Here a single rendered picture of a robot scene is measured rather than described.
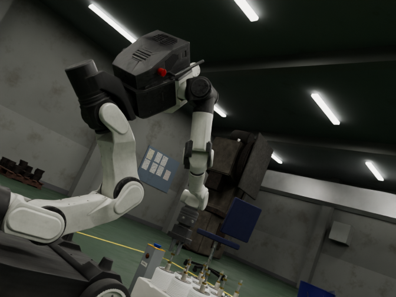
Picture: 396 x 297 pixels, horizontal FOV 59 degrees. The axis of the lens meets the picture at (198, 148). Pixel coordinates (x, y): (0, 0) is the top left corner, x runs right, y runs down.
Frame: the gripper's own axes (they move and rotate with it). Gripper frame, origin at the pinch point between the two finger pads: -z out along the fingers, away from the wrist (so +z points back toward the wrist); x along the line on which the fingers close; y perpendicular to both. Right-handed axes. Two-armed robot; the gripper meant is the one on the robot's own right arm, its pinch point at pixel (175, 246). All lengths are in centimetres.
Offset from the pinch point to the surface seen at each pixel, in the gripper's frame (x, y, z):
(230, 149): 223, -563, 207
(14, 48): 674, -290, 219
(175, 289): -11.6, 8.9, -15.1
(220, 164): 233, -566, 167
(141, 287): 5.0, 6.0, -21.4
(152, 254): 12.4, -6.0, -8.5
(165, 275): -2.6, 3.8, -12.7
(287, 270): 91, -1102, 6
